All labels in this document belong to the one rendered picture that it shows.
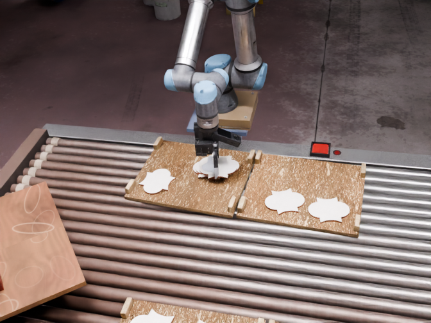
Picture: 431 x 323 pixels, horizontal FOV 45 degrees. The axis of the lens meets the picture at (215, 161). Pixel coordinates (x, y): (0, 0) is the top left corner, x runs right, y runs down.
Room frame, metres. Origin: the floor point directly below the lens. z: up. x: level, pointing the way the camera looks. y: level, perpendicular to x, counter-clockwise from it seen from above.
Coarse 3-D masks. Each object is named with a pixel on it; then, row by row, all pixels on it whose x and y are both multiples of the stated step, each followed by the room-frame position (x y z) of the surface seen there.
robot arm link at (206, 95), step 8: (200, 88) 1.47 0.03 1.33; (208, 88) 1.46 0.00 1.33; (216, 88) 1.49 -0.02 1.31; (200, 96) 1.45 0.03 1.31; (208, 96) 1.45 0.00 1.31; (216, 96) 1.47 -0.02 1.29; (200, 104) 1.45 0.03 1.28; (208, 104) 1.45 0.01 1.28; (216, 104) 1.47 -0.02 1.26; (200, 112) 1.46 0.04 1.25; (208, 112) 1.45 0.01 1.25; (216, 112) 1.47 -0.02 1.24
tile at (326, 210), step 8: (320, 200) 1.30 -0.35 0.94; (328, 200) 1.30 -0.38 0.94; (336, 200) 1.29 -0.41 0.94; (312, 208) 1.26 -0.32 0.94; (320, 208) 1.26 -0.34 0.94; (328, 208) 1.26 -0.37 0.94; (336, 208) 1.25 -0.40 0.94; (344, 208) 1.25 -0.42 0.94; (312, 216) 1.23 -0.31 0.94; (320, 216) 1.23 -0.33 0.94; (328, 216) 1.22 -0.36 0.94; (336, 216) 1.22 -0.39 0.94; (344, 216) 1.22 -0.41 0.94
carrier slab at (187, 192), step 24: (168, 144) 1.71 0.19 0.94; (192, 144) 1.69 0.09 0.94; (144, 168) 1.57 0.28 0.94; (168, 168) 1.56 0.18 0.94; (192, 168) 1.54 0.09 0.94; (240, 168) 1.52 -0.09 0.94; (144, 192) 1.43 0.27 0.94; (168, 192) 1.42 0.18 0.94; (192, 192) 1.41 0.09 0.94; (216, 192) 1.40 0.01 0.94; (240, 192) 1.38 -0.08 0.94
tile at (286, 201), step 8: (272, 192) 1.36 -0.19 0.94; (280, 192) 1.36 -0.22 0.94; (288, 192) 1.35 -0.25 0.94; (272, 200) 1.32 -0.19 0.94; (280, 200) 1.32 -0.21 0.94; (288, 200) 1.32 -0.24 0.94; (296, 200) 1.31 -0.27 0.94; (304, 200) 1.31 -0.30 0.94; (272, 208) 1.28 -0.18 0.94; (280, 208) 1.28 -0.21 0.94; (288, 208) 1.27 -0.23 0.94; (296, 208) 1.27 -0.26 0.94
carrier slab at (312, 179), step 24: (264, 168) 1.51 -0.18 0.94; (288, 168) 1.49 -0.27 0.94; (312, 168) 1.48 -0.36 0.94; (336, 168) 1.47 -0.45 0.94; (360, 168) 1.46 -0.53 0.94; (264, 192) 1.37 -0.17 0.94; (312, 192) 1.35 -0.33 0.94; (336, 192) 1.34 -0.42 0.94; (360, 192) 1.33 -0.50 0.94; (240, 216) 1.27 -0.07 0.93; (264, 216) 1.26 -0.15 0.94; (288, 216) 1.25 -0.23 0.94; (360, 216) 1.22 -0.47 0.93
